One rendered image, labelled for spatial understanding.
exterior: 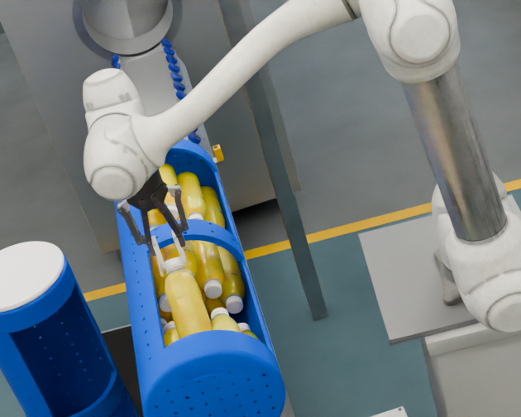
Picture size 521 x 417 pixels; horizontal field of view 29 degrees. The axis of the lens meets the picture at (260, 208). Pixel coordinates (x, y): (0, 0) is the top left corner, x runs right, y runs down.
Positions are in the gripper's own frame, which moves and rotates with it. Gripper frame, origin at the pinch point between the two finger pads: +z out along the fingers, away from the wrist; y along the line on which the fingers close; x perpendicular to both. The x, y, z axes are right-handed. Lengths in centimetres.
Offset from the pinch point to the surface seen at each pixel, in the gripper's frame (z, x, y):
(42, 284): 28, -44, 38
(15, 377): 52, -41, 55
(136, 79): 38, -167, 7
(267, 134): 49, -118, -31
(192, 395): 17.9, 24.0, 3.3
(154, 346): 10.9, 14.5, 8.0
